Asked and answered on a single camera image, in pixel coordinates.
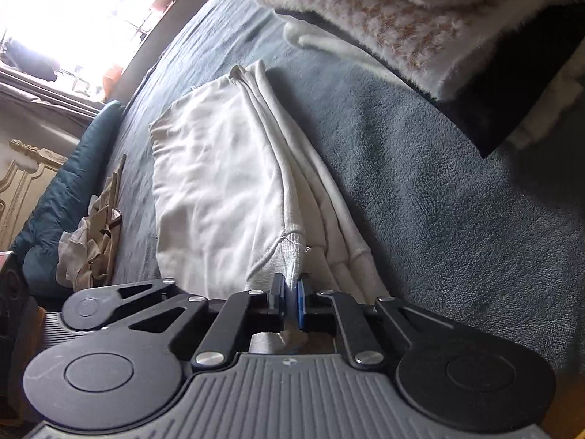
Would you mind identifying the pink fuzzy sweater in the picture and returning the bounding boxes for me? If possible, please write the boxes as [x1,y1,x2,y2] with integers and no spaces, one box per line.
[244,0,564,98]

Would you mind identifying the dark hanging garment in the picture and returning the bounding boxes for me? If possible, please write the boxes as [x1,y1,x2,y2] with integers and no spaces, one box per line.
[0,38,61,82]

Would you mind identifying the black folded garment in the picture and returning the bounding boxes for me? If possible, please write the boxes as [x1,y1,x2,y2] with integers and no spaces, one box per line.
[274,0,577,159]

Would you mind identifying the white folded garment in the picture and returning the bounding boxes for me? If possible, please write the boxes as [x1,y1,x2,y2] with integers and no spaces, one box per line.
[283,20,413,89]

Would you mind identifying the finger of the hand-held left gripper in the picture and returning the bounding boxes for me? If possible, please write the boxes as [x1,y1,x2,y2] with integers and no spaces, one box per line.
[106,277,198,329]

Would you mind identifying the grey bed blanket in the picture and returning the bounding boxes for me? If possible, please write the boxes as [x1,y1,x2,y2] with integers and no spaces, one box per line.
[110,0,585,376]

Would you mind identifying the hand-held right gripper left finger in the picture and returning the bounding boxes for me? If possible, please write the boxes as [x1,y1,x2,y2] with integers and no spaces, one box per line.
[129,274,288,372]

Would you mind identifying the grey curtain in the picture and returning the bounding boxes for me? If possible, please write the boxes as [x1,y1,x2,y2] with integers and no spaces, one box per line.
[0,65,100,125]

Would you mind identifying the beige pants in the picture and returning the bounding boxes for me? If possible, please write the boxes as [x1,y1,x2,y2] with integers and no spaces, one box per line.
[81,152,127,285]

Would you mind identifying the window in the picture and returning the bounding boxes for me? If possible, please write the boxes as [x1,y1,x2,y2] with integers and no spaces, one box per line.
[0,0,198,102]

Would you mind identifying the white sweatshirt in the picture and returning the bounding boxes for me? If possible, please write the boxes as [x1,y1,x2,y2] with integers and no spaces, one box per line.
[149,59,390,354]

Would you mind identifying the teal duvet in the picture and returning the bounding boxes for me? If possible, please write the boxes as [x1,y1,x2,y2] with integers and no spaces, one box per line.
[9,100,127,299]

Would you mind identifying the orange item on windowsill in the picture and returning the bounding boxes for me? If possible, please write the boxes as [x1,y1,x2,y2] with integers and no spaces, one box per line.
[102,66,125,102]

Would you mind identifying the cream carved headboard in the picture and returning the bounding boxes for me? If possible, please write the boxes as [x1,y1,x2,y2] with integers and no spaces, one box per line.
[0,138,70,248]

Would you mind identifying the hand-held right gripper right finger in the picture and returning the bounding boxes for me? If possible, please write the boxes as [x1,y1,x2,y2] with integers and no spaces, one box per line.
[296,273,453,371]

